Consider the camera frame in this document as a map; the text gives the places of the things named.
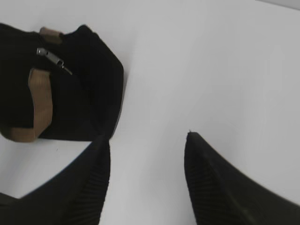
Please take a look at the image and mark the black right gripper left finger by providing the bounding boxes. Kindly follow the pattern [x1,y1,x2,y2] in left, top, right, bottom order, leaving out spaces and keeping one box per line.
[0,135,111,225]

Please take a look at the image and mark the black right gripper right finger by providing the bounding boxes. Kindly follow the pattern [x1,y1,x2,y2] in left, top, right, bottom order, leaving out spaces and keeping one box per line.
[184,132,300,225]

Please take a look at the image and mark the black fabric tote bag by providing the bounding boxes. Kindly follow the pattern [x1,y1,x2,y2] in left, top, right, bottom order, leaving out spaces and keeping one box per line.
[0,24,124,141]

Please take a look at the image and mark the silver zipper pull with ring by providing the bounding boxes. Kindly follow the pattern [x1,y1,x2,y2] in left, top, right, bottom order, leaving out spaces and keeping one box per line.
[36,48,73,75]

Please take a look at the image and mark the tan front bag handle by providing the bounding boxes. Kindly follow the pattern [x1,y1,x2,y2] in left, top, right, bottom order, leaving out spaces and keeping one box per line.
[0,69,53,143]

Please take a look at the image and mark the tan bag handle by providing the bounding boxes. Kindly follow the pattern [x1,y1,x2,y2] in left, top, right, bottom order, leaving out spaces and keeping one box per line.
[0,69,53,143]
[39,27,62,45]

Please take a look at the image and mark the tan rear bag handle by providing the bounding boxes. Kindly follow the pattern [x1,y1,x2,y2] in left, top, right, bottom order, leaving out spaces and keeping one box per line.
[39,27,62,45]

